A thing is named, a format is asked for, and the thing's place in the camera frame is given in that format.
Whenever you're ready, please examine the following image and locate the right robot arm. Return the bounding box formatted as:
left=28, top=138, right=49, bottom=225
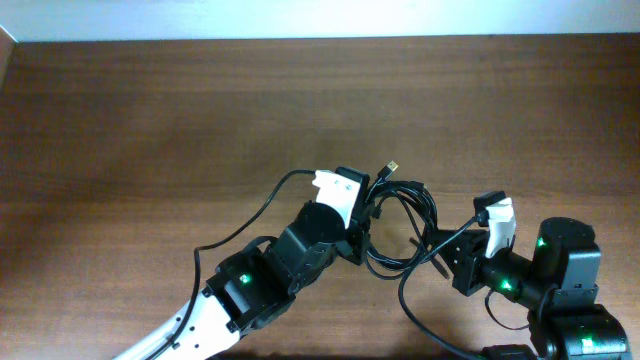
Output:
left=432, top=217, right=632, bottom=360

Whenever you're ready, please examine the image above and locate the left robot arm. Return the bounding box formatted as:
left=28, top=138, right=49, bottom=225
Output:
left=120, top=167, right=372, bottom=359

